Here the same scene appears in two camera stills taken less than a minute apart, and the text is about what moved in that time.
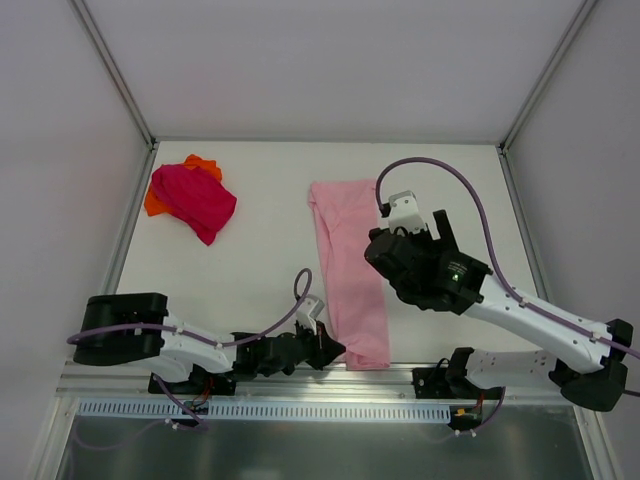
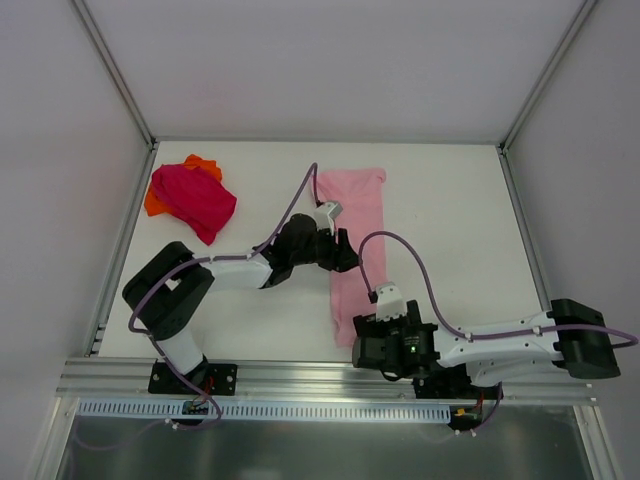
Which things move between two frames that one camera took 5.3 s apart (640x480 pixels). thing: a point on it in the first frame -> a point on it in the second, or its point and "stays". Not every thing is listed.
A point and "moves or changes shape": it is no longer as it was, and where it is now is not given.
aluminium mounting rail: [127, 381] stays
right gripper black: [417, 245] -> [382, 340]
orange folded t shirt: [154, 204] stays
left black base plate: [196, 384] stays
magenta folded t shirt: [195, 197] stays
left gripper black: [314, 347] -> [329, 248]
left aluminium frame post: [82, 10] stays
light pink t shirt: [345, 212] moves or changes shape
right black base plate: [434, 383] stays
